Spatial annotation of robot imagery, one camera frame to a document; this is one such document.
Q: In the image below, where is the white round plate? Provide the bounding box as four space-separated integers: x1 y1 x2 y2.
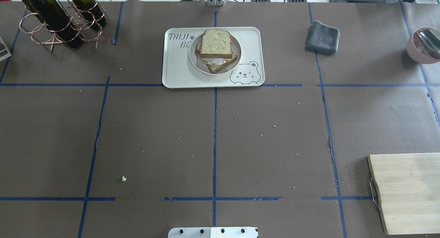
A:
189 34 242 75

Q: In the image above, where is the fried egg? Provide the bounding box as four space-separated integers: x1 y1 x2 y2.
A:
201 58 230 66

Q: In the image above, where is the cream bear tray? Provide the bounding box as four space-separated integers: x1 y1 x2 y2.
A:
162 27 265 88

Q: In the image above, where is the grey folded cloth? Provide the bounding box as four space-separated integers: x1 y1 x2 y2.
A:
305 20 340 55

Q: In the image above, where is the dark wine bottle right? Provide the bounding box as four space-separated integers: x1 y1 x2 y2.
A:
72 0 107 30

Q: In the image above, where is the dark wine bottle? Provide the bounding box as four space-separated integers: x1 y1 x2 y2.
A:
72 0 107 30
22 0 83 49

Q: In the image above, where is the wooden cutting board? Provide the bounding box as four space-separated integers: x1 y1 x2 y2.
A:
367 152 440 235

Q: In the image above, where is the pink bowl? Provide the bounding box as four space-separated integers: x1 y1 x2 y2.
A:
406 27 440 64

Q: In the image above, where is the dark wine bottle left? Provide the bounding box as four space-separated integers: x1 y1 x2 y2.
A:
22 0 83 49

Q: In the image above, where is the metal scoop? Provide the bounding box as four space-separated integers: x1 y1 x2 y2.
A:
416 28 440 59

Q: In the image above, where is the copper wire bottle rack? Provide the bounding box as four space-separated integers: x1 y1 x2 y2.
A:
19 0 109 52

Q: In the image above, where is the white wire rack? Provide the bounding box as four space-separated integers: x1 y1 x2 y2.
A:
0 36 11 61

